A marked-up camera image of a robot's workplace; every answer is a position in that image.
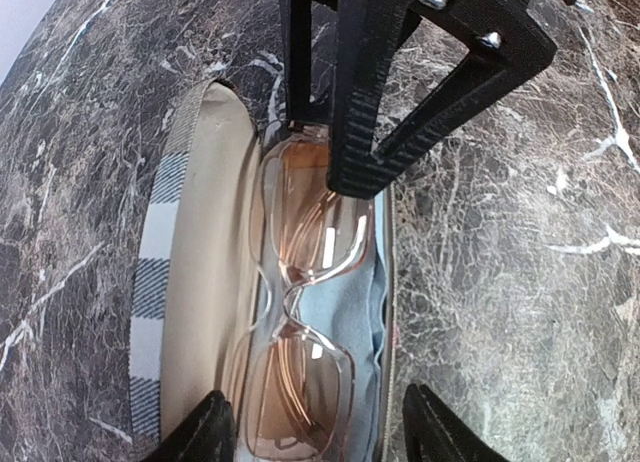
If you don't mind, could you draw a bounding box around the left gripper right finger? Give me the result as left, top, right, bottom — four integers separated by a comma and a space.
402, 383, 507, 462

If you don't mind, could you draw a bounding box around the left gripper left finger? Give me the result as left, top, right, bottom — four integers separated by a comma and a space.
144, 390, 236, 462

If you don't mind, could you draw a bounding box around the light blue cleaning cloth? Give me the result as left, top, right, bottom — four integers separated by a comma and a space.
300, 194, 389, 461

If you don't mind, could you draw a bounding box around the plaid sunglasses case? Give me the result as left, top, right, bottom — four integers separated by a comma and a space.
129, 82, 396, 461

